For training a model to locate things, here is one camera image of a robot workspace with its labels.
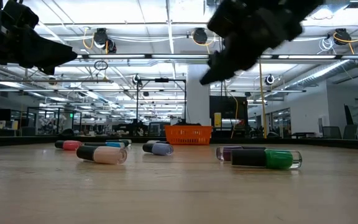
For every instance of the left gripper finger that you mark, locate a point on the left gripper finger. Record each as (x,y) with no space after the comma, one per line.
(42,48)
(64,60)

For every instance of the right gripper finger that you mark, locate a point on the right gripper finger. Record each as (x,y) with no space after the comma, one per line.
(232,64)
(219,74)

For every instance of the dark purple nail polish bottle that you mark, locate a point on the dark purple nail polish bottle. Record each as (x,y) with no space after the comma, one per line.
(227,153)

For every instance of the pink nail polish bottle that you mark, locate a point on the pink nail polish bottle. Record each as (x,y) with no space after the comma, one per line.
(71,145)

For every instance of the bright blue nail polish bottle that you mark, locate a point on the bright blue nail polish bottle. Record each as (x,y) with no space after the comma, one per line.
(115,145)

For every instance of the green nail polish bottle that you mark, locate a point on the green nail polish bottle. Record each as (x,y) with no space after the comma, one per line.
(275,159)

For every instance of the peach nail polish bottle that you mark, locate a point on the peach nail polish bottle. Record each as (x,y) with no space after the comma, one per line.
(107,155)

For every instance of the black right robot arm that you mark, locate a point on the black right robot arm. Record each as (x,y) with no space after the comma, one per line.
(306,4)

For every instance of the white nail polish bottle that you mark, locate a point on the white nail polish bottle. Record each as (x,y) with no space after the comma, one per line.
(157,141)

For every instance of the periwinkle nail polish bottle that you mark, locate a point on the periwinkle nail polish bottle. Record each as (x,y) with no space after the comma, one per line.
(162,149)

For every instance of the grey horizontal rig beam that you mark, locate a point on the grey horizontal rig beam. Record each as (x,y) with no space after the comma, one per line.
(42,81)

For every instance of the white building column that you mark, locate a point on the white building column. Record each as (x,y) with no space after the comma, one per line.
(197,96)

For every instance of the black display panel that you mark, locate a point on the black display panel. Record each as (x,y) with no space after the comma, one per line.
(228,107)

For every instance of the yellow sign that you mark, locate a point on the yellow sign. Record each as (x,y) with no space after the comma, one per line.
(217,119)

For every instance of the orange plastic basket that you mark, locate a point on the orange plastic basket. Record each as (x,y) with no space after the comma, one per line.
(188,135)

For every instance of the grey office chair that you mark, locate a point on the grey office chair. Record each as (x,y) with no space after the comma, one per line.
(350,131)
(331,132)

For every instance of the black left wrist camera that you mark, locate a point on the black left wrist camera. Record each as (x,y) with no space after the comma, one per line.
(20,15)

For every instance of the black metal rig frame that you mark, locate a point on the black metal rig frame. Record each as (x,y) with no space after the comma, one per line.
(162,80)

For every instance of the black aluminium table frame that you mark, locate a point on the black aluminium table frame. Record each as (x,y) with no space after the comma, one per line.
(42,140)

